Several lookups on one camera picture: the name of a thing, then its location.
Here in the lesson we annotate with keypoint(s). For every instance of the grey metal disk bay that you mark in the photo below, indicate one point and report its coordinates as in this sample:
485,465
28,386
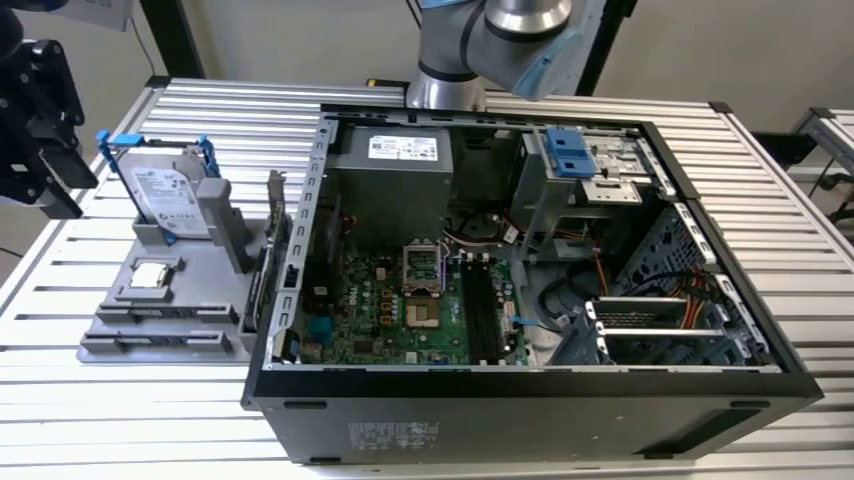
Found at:
610,192

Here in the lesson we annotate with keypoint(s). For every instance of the black open PC case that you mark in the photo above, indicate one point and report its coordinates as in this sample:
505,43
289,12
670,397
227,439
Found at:
467,425

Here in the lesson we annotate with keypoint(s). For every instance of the graphics card with metal bracket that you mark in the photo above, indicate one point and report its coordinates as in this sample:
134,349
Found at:
257,295

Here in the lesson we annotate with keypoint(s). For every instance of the green motherboard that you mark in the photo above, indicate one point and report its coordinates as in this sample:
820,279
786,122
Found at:
361,325

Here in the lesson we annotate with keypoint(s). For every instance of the grey parts rack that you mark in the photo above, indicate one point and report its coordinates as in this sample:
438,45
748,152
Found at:
187,280

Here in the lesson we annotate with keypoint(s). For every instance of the grey power supply unit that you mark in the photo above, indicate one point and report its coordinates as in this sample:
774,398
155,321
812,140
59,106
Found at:
394,190

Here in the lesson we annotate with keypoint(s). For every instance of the blue plastic drive latch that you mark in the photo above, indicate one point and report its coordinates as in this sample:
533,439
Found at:
567,150

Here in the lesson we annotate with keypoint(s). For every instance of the black upright frame post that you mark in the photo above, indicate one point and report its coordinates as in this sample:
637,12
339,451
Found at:
174,40
610,50

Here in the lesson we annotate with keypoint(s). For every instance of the silver CPU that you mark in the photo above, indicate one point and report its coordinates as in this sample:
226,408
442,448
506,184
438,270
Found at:
150,276

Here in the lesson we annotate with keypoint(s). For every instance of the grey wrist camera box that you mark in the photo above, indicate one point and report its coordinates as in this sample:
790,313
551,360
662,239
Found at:
100,12

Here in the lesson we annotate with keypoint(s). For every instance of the CPU socket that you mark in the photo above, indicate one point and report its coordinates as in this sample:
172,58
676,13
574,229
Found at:
425,312

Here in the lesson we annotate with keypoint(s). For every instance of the neighbouring metal slat table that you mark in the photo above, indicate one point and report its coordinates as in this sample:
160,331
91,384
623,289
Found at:
834,127

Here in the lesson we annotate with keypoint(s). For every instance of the black RAM slot bank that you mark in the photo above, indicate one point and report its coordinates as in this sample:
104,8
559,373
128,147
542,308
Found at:
481,310

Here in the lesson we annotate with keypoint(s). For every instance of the hard disk in blue carrier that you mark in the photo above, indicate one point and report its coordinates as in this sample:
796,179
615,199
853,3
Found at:
156,190

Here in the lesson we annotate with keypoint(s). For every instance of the disk bay with silver rails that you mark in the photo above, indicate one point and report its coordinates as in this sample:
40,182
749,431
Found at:
661,332

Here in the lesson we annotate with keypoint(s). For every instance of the yellow tipped black bar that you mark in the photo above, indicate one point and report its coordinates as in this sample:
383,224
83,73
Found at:
387,83

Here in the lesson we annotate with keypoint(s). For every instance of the black case fan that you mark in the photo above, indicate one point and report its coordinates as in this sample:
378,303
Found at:
327,270

